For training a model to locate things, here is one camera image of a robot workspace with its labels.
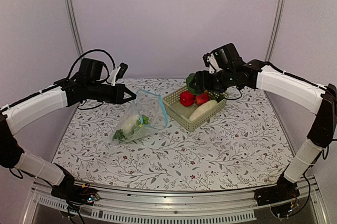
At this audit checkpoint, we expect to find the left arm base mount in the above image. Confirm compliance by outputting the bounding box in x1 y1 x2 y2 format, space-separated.
51 165 100 206

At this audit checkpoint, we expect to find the floral table mat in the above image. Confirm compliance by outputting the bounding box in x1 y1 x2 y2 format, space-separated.
53 88 293 191

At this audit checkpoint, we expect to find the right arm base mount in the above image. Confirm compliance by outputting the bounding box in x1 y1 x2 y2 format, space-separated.
254 174 300 219

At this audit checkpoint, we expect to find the clear zip top bag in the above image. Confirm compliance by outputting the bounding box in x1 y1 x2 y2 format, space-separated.
111 90 169 144

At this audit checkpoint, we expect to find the beige perforated plastic basket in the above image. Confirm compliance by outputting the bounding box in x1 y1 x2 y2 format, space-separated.
163 85 228 132

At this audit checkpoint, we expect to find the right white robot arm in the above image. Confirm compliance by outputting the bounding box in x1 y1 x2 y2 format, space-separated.
187 43 336 201

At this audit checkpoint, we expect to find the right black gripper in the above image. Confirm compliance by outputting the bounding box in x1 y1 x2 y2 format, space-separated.
190 68 235 94

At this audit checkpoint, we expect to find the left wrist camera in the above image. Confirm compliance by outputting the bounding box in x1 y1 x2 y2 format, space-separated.
106 63 128 86

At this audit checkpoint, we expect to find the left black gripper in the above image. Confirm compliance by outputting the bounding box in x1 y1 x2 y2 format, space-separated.
87 81 136 104

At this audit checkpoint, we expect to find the red toy pepper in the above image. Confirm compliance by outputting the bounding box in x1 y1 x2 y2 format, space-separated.
180 90 195 107

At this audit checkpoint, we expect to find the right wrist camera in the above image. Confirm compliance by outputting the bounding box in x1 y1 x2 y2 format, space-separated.
203 53 220 74

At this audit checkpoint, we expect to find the right aluminium frame post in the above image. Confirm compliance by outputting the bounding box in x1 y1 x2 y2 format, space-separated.
265 0 285 62

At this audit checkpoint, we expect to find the aluminium frame post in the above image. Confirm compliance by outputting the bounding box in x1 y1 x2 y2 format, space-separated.
64 0 83 56
265 0 285 62

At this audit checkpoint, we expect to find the red toy apple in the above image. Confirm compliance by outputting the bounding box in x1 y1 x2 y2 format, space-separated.
194 92 210 106

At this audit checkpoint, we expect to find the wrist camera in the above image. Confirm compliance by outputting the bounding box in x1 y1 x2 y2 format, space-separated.
106 63 128 86
203 53 220 74

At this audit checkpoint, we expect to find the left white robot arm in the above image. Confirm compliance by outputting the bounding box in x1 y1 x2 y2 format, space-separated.
1 50 136 200

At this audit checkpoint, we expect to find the green toy vegetable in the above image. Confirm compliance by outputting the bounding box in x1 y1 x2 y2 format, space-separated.
186 73 206 95

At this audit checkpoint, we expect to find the left aluminium frame post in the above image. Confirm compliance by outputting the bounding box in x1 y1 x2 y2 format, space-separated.
64 0 83 56

